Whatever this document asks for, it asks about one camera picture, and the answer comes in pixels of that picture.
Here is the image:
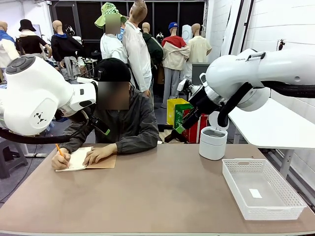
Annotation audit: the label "grey cabinet box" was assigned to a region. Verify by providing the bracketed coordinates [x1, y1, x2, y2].
[191, 63, 210, 86]

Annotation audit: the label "person in grey jacket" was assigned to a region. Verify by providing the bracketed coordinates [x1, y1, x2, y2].
[60, 86, 159, 155]

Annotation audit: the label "green recycling bin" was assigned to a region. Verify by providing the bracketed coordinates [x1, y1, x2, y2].
[174, 103, 194, 130]

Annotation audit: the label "tall mannequin white shirt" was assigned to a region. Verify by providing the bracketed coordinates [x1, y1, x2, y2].
[122, 0, 153, 98]

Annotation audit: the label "yellow recycling bin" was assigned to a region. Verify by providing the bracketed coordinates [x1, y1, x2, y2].
[166, 98, 189, 126]

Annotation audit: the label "black cap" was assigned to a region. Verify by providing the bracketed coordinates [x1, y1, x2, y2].
[93, 58, 131, 82]

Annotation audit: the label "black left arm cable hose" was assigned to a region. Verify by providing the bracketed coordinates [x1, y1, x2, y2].
[0, 110, 90, 145]

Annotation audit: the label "white perforated plastic basket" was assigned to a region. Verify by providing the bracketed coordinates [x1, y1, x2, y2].
[221, 158, 308, 221]

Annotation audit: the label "black bucket hat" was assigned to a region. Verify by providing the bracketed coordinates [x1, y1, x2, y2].
[18, 19, 37, 32]

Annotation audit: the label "mannequin white blue jacket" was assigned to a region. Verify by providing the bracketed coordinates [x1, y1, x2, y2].
[0, 21, 20, 69]

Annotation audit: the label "mannequin red beige jacket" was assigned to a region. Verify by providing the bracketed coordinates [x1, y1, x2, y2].
[161, 24, 190, 109]

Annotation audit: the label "mannequin black hoodie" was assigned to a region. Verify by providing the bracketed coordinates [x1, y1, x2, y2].
[50, 20, 84, 62]

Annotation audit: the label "white table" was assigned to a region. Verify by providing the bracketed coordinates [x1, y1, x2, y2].
[227, 97, 315, 179]

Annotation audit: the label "person's right forearm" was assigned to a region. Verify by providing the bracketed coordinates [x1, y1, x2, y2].
[60, 122, 84, 153]

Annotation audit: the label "mannequin dark green jacket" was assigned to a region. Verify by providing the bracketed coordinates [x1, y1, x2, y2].
[141, 22, 164, 86]

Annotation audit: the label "green checked sun hat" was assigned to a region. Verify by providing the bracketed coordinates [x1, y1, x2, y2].
[94, 1, 127, 30]

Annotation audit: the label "white lidded trash bin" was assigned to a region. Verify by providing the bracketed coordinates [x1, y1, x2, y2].
[198, 111, 230, 161]

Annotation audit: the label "white oval appliance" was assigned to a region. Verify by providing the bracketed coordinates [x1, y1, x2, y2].
[181, 24, 193, 41]

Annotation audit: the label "person's left hand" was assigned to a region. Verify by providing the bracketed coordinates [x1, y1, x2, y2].
[82, 144, 118, 166]

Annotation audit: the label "grey hanging clothes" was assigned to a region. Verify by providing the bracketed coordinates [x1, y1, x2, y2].
[60, 56, 82, 82]

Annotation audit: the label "person's right hand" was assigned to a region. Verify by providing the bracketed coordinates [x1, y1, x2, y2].
[51, 147, 72, 170]

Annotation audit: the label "spiral notebook brown cover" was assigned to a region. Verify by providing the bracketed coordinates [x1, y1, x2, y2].
[55, 147, 118, 172]

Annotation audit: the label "red recycling bin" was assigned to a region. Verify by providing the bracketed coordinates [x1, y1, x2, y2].
[182, 109, 209, 144]

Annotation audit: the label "yellow pencil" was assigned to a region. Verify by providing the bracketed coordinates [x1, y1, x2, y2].
[55, 144, 70, 168]

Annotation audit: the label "grey plastic stool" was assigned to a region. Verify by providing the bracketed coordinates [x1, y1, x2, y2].
[0, 140, 28, 179]

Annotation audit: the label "person's left forearm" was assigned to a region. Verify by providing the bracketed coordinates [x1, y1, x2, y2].
[115, 132, 159, 155]

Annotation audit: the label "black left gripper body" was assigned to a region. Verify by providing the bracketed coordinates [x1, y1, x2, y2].
[86, 116, 104, 131]

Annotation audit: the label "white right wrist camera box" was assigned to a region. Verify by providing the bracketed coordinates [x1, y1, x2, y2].
[177, 78, 196, 95]

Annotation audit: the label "black floor stand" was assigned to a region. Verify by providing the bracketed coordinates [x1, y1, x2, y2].
[157, 124, 186, 144]

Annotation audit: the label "white-shirted figure blurred face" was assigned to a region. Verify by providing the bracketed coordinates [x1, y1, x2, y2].
[99, 13, 128, 59]

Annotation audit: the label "mannequin cream shirt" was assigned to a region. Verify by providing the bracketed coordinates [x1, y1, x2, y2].
[187, 23, 213, 79]

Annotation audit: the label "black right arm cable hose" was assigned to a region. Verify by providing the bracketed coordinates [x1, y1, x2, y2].
[218, 80, 315, 128]

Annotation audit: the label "person's blurred head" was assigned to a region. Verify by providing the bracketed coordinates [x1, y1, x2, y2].
[97, 81, 130, 111]

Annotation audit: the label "white stand foot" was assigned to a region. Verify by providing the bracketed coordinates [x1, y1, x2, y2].
[21, 144, 47, 158]

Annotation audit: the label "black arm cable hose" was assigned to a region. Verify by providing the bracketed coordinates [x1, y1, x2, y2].
[0, 110, 90, 145]
[218, 80, 315, 128]

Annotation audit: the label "mannequin black shirt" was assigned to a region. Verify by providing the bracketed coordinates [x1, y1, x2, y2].
[15, 24, 53, 59]

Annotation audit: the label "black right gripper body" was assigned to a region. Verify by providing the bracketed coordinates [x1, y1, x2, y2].
[188, 86, 219, 115]

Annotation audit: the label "white paper label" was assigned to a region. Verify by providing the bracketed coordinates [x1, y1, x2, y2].
[248, 188, 263, 199]

